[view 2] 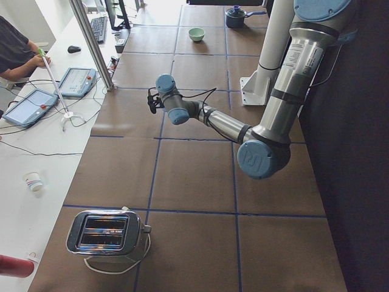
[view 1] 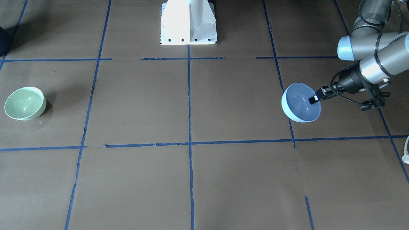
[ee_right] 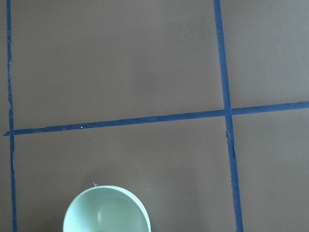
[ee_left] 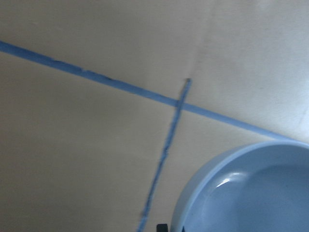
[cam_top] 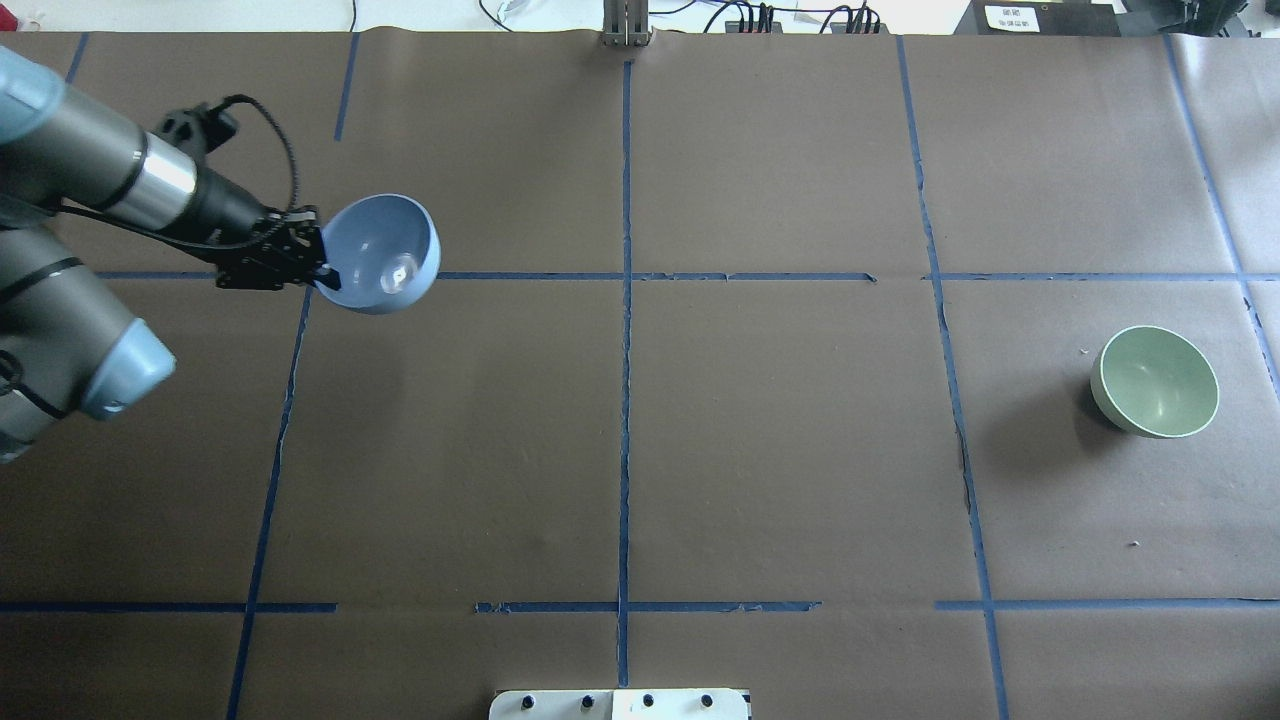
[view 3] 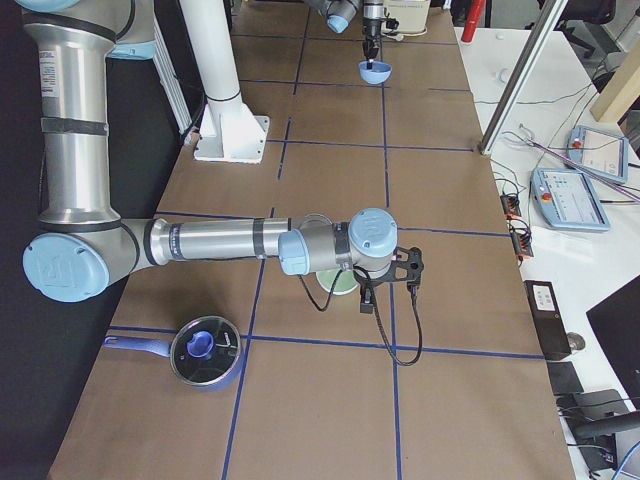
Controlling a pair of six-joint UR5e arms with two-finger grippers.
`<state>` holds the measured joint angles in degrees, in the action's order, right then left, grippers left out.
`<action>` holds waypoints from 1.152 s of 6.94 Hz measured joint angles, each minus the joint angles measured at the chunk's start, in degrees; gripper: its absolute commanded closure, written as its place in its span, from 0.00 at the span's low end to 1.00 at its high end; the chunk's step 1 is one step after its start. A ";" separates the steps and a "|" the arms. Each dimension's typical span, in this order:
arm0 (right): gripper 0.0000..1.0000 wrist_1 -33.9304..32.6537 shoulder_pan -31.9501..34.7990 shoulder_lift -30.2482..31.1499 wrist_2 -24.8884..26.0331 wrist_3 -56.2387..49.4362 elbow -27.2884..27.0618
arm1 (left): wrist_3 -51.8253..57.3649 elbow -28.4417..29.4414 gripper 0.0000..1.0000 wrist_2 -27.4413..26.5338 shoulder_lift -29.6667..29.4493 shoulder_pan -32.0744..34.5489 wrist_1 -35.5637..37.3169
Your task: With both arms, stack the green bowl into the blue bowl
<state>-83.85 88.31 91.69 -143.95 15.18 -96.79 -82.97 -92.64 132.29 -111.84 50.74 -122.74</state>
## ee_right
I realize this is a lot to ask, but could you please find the green bowl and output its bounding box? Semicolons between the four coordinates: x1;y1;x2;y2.
62;186;151;232

